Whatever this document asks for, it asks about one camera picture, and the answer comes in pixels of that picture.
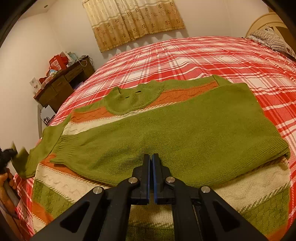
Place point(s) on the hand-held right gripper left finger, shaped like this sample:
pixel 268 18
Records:
pixel 148 178

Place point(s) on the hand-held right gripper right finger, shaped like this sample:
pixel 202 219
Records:
pixel 155 178

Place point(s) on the green striped knit sweater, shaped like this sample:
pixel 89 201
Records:
pixel 185 127

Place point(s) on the person's left hand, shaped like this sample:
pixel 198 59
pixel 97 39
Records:
pixel 4 183

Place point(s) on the white printed cardboard box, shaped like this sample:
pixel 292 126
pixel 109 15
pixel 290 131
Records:
pixel 48 115

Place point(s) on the small white box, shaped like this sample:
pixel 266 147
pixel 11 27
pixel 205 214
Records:
pixel 35 84

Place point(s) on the dark wooden shelf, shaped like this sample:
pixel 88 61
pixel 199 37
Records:
pixel 60 86

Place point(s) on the red paper bag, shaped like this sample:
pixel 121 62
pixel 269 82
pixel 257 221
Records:
pixel 57 62

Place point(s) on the pale blue bag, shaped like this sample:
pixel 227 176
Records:
pixel 71 57

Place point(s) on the red plaid bed sheet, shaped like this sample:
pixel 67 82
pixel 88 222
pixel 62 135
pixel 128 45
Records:
pixel 185 58

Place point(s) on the striped pillow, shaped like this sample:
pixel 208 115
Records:
pixel 274 40

